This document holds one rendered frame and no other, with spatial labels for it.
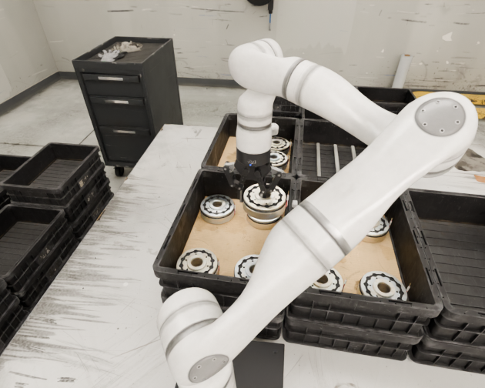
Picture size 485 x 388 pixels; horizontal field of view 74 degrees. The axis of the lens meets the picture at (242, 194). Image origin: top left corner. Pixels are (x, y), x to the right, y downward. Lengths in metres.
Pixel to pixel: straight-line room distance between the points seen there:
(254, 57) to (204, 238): 0.53
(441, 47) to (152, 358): 4.05
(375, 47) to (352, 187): 3.75
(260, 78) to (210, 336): 0.40
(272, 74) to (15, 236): 1.55
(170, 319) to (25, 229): 1.48
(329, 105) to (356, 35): 3.55
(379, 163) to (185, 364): 0.34
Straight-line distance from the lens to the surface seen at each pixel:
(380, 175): 0.43
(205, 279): 0.71
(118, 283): 1.04
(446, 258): 1.02
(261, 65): 0.57
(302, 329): 0.84
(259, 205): 0.74
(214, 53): 4.15
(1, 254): 1.82
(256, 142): 0.65
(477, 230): 1.15
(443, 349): 0.91
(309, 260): 0.41
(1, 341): 1.62
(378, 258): 0.93
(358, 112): 0.53
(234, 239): 0.91
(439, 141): 0.45
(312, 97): 0.53
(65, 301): 1.06
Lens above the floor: 1.49
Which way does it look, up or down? 39 degrees down
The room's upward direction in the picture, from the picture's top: straight up
